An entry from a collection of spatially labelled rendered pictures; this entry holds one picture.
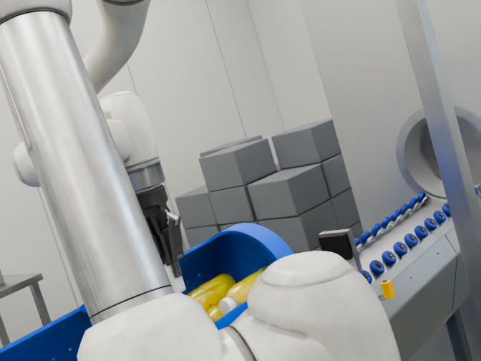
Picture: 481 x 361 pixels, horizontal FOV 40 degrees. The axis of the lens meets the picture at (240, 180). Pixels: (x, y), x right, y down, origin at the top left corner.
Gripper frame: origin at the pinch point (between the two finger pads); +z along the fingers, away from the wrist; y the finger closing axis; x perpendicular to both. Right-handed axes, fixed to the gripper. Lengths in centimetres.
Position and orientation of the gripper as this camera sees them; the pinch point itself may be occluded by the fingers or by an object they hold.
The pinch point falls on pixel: (175, 277)
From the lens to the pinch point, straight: 146.3
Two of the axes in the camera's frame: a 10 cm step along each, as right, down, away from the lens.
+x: -6.2, 2.7, -7.4
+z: 2.9, 9.5, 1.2
